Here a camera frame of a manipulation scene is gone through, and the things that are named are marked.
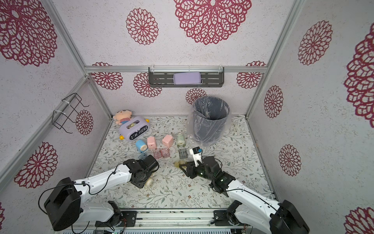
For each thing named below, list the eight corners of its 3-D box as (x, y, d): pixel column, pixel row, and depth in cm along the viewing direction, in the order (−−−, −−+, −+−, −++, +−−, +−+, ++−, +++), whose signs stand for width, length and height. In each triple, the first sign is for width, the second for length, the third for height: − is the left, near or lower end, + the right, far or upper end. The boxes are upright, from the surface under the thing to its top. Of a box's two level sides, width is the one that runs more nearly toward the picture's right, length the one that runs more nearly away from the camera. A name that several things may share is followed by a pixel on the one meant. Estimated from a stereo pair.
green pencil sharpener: (176, 148, 103) (176, 141, 97) (177, 140, 107) (176, 133, 101) (185, 148, 103) (185, 141, 97) (185, 140, 107) (185, 133, 101)
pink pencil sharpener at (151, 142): (148, 150, 102) (145, 144, 96) (149, 142, 106) (147, 136, 100) (156, 150, 102) (154, 144, 96) (157, 142, 106) (155, 136, 100)
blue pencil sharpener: (137, 148, 102) (134, 142, 96) (142, 144, 105) (140, 138, 99) (142, 154, 99) (140, 148, 94) (148, 149, 102) (146, 143, 96)
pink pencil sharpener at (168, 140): (162, 147, 104) (161, 141, 98) (167, 139, 108) (166, 133, 103) (169, 149, 103) (168, 143, 97) (174, 141, 107) (173, 135, 101)
